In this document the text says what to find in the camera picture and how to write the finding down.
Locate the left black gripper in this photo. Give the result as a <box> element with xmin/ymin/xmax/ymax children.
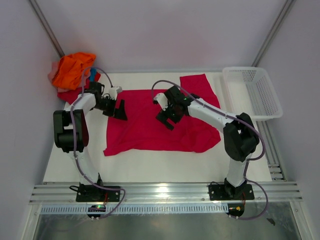
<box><xmin>93</xmin><ymin>96</ymin><xmax>128</xmax><ymax>121</ymax></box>

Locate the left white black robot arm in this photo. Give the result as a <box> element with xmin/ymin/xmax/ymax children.
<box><xmin>53</xmin><ymin>81</ymin><xmax>128</xmax><ymax>202</ymax></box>

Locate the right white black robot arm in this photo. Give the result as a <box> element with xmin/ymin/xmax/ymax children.
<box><xmin>153</xmin><ymin>85</ymin><xmax>260</xmax><ymax>199</ymax></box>

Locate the blue t-shirt in pile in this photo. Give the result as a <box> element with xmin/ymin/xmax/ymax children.
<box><xmin>89</xmin><ymin>67</ymin><xmax>97</xmax><ymax>82</ymax></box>

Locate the red t-shirt at bottom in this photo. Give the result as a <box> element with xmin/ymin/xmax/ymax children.
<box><xmin>57</xmin><ymin>72</ymin><xmax>101</xmax><ymax>104</ymax></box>

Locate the orange folded t-shirt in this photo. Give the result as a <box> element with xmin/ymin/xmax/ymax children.
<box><xmin>51</xmin><ymin>52</ymin><xmax>97</xmax><ymax>91</ymax></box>

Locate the pink t-shirt under orange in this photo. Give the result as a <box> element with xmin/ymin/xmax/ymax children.
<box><xmin>47</xmin><ymin>61</ymin><xmax>59</xmax><ymax>82</ymax></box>

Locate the white perforated plastic basket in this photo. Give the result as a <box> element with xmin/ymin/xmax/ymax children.
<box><xmin>222</xmin><ymin>66</ymin><xmax>283</xmax><ymax>121</ymax></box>

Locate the left controller board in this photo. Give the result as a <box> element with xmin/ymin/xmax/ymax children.
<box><xmin>87</xmin><ymin>204</ymin><xmax>106</xmax><ymax>219</ymax></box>

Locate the controller board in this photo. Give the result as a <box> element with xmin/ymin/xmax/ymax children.
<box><xmin>87</xmin><ymin>204</ymin><xmax>106</xmax><ymax>219</ymax></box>
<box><xmin>226</xmin><ymin>203</ymin><xmax>245</xmax><ymax>220</ymax></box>

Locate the right controller board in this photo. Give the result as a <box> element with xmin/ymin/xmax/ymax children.
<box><xmin>226</xmin><ymin>203</ymin><xmax>245</xmax><ymax>220</ymax></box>

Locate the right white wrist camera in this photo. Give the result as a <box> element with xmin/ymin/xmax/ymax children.
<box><xmin>153</xmin><ymin>93</ymin><xmax>168</xmax><ymax>111</ymax></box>

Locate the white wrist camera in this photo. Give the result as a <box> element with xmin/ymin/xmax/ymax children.
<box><xmin>108</xmin><ymin>86</ymin><xmax>123</xmax><ymax>100</ymax></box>
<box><xmin>153</xmin><ymin>93</ymin><xmax>168</xmax><ymax>111</ymax></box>

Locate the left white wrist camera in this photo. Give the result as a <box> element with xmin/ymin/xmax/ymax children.
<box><xmin>108</xmin><ymin>86</ymin><xmax>123</xmax><ymax>100</ymax></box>

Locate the aluminium front rail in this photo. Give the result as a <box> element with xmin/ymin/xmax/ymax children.
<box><xmin>29</xmin><ymin>181</ymin><xmax>303</xmax><ymax>204</ymax></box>

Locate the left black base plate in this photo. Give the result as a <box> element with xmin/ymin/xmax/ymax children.
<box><xmin>75</xmin><ymin>184</ymin><xmax>120</xmax><ymax>203</ymax></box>

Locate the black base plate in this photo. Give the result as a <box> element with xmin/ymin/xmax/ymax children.
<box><xmin>75</xmin><ymin>184</ymin><xmax>120</xmax><ymax>203</ymax></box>
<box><xmin>208</xmin><ymin>184</ymin><xmax>255</xmax><ymax>201</ymax></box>

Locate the slotted grey cable duct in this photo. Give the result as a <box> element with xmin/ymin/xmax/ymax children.
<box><xmin>40</xmin><ymin>203</ymin><xmax>228</xmax><ymax>215</ymax></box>

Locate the left corner metal post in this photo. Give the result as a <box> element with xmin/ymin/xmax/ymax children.
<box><xmin>27</xmin><ymin>0</ymin><xmax>65</xmax><ymax>58</ymax></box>

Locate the corner metal post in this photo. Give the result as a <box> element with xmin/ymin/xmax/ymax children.
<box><xmin>27</xmin><ymin>0</ymin><xmax>65</xmax><ymax>58</ymax></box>
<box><xmin>251</xmin><ymin>0</ymin><xmax>296</xmax><ymax>67</ymax></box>

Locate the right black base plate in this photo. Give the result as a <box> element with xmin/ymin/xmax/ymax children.
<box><xmin>208</xmin><ymin>184</ymin><xmax>255</xmax><ymax>201</ymax></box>

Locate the right corner metal post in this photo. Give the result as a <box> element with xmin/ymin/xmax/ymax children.
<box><xmin>251</xmin><ymin>0</ymin><xmax>296</xmax><ymax>67</ymax></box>

